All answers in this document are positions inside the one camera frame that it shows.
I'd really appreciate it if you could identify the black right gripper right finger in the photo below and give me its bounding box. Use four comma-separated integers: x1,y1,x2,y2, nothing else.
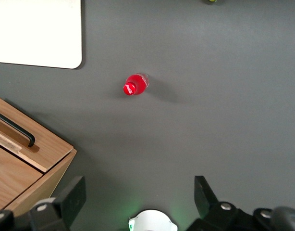
187,176,275,231

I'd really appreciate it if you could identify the red cola bottle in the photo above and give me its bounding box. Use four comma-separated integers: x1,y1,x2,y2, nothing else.
123,73,150,96

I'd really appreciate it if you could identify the wooden drawer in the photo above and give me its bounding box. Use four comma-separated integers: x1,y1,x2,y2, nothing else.
0,96,74,173

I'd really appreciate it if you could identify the black metal drawer handle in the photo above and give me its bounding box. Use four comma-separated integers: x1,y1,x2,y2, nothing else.
0,109,36,148

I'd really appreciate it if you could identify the wooden drawer cabinet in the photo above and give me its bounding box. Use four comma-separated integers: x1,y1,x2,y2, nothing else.
0,141,77,217

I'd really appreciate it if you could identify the beige plastic tray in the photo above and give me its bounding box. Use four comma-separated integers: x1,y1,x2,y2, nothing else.
0,0,83,70

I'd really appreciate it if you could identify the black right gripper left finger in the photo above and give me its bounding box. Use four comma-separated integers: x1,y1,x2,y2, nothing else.
0,176,87,231

